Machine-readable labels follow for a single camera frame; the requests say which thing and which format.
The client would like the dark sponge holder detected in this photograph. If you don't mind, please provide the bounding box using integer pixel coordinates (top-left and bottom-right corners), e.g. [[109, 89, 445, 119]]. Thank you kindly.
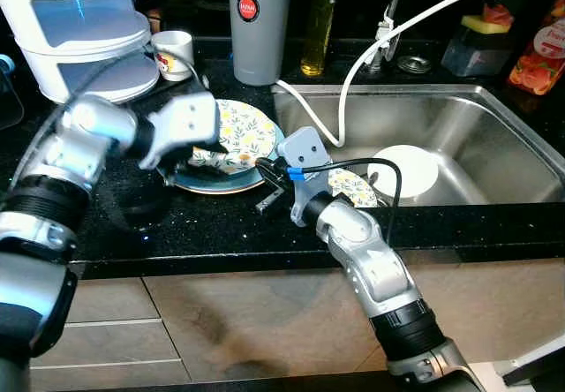
[[441, 28, 513, 79]]

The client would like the white printed cup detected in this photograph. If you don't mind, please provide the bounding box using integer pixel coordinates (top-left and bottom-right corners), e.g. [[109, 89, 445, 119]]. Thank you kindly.
[[151, 30, 196, 83]]

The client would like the metal faucet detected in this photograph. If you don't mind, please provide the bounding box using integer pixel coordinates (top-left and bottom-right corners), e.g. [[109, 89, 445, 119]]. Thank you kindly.
[[365, 0, 412, 75]]

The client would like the pink scrubber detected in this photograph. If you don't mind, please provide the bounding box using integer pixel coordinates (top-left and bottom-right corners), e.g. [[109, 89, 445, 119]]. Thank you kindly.
[[484, 4, 515, 26]]

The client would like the grey water filter tumbler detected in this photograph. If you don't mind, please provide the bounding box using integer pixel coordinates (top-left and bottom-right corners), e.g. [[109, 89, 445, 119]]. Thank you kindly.
[[226, 0, 339, 87]]

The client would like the stainless steel sink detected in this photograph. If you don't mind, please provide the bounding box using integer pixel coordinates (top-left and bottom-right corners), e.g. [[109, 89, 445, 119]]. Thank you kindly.
[[270, 82, 565, 207]]

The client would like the round metal drain cap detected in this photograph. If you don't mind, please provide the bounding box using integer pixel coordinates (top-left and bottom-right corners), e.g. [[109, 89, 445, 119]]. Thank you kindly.
[[395, 54, 434, 76]]

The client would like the yellow sponge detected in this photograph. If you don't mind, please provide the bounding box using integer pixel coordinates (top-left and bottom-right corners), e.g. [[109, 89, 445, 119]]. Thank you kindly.
[[461, 14, 504, 36]]

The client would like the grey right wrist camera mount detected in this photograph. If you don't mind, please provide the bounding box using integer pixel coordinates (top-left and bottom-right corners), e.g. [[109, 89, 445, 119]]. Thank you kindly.
[[277, 126, 335, 228]]

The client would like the beige base cabinet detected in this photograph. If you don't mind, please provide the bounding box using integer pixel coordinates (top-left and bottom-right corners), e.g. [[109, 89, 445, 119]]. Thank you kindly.
[[0, 251, 565, 391]]

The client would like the yellow oil bottle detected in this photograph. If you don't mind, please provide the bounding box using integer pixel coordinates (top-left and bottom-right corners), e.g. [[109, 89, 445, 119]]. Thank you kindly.
[[298, 0, 339, 79]]

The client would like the teal plate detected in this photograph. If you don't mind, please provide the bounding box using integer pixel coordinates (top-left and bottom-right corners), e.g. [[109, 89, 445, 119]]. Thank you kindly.
[[166, 114, 287, 197]]

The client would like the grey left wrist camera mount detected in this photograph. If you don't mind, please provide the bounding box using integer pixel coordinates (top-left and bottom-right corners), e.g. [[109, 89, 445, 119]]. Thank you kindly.
[[139, 90, 222, 171]]

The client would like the white bowl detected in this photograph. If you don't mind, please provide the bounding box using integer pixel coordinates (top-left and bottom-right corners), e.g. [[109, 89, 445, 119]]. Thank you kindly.
[[365, 144, 441, 201]]

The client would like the white tiered container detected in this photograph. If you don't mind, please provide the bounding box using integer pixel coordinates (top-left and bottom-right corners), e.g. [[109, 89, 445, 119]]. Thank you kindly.
[[0, 0, 162, 104]]

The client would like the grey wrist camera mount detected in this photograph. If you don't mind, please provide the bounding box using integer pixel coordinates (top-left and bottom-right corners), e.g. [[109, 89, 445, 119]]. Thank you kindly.
[[277, 126, 335, 228], [139, 90, 222, 171]]

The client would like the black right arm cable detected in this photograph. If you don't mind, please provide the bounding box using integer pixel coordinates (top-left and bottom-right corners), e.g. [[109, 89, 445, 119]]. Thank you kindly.
[[256, 155, 404, 236]]

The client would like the orange dish soap bottle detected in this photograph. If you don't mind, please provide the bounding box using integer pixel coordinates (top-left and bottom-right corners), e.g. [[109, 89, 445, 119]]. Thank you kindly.
[[507, 0, 565, 96]]

